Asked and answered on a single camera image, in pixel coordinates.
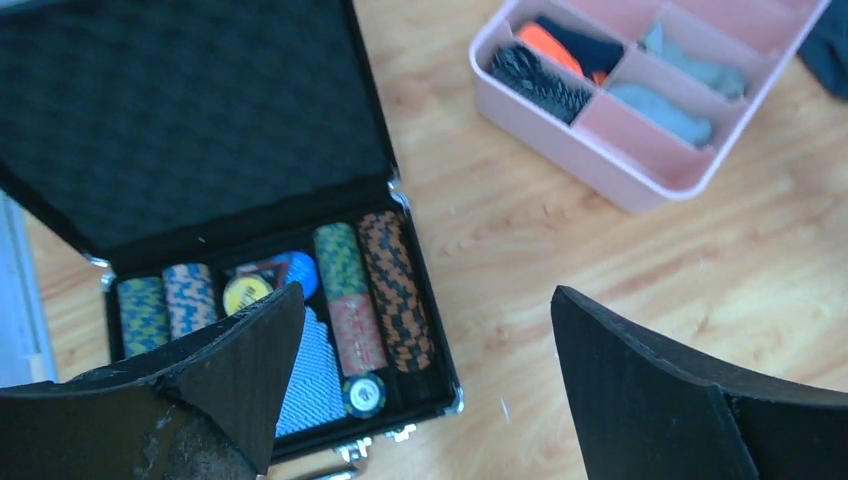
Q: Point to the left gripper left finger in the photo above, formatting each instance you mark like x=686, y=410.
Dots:
x=204, y=406

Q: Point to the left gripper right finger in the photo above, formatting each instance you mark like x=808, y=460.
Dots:
x=648, y=407

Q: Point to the grey underwear white waistband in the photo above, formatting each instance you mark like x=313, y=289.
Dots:
x=726, y=80

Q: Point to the rolled grey underwear in tray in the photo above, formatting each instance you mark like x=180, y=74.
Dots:
x=693, y=129

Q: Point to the rolled navy underwear in tray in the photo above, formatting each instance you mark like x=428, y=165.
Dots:
x=596, y=57

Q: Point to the rolled dark patterned underwear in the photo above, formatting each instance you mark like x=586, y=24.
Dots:
x=521, y=70

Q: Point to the rolled orange underwear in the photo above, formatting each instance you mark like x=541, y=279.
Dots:
x=540, y=39

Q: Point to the blue playing card deck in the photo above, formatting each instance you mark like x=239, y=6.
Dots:
x=314, y=392

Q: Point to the green blue poker chip row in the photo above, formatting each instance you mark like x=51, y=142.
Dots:
x=143, y=315

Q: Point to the yellow dealer button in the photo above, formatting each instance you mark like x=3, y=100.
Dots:
x=244, y=290

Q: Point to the blue orange poker chip row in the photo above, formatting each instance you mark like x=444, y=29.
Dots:
x=189, y=295

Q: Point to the white blue single chip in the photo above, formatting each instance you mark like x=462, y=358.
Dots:
x=364, y=395

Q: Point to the green red poker chip row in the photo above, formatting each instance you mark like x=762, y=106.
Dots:
x=352, y=315

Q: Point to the black orange poker chip row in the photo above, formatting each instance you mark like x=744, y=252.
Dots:
x=398, y=300

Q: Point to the black poker chip case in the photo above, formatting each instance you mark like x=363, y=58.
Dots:
x=148, y=134

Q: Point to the pink compartment organizer tray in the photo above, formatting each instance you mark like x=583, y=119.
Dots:
x=611, y=147

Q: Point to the navy sock cream toe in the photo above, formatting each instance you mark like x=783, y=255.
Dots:
x=824, y=51

